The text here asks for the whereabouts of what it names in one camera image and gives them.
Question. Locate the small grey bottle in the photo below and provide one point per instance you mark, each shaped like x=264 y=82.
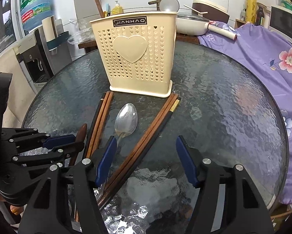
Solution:
x=243 y=14

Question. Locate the brown and white rice cooker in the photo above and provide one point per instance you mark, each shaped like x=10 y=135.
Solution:
x=211 y=8

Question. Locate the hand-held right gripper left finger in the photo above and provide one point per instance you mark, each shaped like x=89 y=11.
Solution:
x=106 y=162

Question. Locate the white rice paddle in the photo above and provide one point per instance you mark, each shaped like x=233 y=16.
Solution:
x=194 y=9

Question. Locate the purple floral cloth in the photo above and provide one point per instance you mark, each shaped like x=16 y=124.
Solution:
x=258 y=65

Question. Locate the brown wooden spoon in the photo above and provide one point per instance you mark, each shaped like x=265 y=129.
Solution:
x=82 y=131

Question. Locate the beige perforated utensil holder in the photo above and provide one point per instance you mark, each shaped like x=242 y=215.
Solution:
x=136 y=78

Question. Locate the black chopstick gold band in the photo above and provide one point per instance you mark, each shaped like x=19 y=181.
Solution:
x=97 y=117
x=165 y=124

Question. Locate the brass faucet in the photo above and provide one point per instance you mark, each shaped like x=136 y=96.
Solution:
x=157 y=2

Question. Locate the white pan with glass lid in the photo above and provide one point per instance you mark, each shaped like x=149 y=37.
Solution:
x=189 y=25

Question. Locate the clear plastic bag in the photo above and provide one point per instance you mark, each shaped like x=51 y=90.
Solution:
x=82 y=29

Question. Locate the yellow soap pump bottle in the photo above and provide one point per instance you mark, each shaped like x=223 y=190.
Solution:
x=116 y=8

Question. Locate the blue water jug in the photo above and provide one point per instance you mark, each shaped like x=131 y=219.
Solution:
x=35 y=4

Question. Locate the window with frame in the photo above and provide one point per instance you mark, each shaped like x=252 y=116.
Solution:
x=4 y=24

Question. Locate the round metal ladle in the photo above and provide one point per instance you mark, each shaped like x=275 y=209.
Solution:
x=169 y=3

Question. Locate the small wooden box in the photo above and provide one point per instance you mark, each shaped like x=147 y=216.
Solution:
x=241 y=24

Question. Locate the brown glass bottle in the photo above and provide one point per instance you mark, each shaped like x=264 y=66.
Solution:
x=261 y=15

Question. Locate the yellow wrap roll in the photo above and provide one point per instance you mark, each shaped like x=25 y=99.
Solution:
x=251 y=4

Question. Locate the metal spoon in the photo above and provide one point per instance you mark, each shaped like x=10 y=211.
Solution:
x=126 y=119

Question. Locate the white microwave oven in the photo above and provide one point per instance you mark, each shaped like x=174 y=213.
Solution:
x=283 y=23

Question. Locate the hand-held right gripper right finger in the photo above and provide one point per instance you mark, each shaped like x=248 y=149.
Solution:
x=187 y=164

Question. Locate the dark teal cup holder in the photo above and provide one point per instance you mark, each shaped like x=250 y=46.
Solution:
x=59 y=41

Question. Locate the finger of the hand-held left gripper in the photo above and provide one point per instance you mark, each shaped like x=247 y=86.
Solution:
x=67 y=149
x=60 y=140

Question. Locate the water dispenser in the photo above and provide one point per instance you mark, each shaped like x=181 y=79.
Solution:
x=28 y=51

